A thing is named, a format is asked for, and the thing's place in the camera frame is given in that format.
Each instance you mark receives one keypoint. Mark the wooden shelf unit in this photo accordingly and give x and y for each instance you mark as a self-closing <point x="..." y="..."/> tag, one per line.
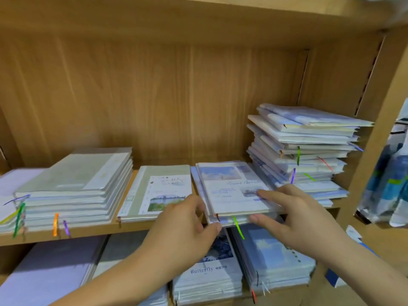
<point x="159" y="92"/>

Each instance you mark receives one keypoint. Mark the white blue standing pouch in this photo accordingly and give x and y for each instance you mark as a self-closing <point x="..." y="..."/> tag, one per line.
<point x="392" y="181"/>

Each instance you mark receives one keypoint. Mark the stack of sage cover notebooks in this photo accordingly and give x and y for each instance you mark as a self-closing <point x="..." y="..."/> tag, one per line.
<point x="76" y="178"/>

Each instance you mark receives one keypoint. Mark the white green picture notebook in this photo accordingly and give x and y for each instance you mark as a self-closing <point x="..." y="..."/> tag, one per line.
<point x="156" y="188"/>

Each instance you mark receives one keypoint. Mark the lilac cover notebook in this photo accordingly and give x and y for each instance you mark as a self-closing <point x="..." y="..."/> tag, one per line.
<point x="13" y="185"/>

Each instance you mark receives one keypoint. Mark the pastel grid pattern notebook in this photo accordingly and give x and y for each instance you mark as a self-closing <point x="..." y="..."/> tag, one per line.
<point x="118" y="248"/>

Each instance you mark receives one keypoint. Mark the large plain lilac notebook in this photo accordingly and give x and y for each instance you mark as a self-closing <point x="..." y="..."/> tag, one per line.
<point x="48" y="271"/>

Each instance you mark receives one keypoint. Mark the person's left hand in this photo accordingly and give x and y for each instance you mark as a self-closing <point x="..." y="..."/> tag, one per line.
<point x="178" y="236"/>

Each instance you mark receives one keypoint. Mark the sky cloud cover notebook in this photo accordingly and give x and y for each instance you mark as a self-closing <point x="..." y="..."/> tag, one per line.
<point x="271" y="258"/>

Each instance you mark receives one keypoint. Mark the blue butterfly cover notebook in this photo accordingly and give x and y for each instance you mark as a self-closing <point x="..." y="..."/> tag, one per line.
<point x="213" y="277"/>

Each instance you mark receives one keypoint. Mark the person's right hand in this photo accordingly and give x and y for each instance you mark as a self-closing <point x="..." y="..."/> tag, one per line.
<point x="306" y="226"/>

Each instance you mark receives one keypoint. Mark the pile of small notebooks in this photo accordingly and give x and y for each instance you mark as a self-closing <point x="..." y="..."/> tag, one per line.
<point x="306" y="140"/>

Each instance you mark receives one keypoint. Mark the stack of sky photo notebooks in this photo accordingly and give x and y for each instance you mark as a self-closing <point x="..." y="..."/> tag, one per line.
<point x="226" y="185"/>

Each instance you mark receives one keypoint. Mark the blue white small box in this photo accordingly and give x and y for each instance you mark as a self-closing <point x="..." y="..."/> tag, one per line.
<point x="350" y="242"/>

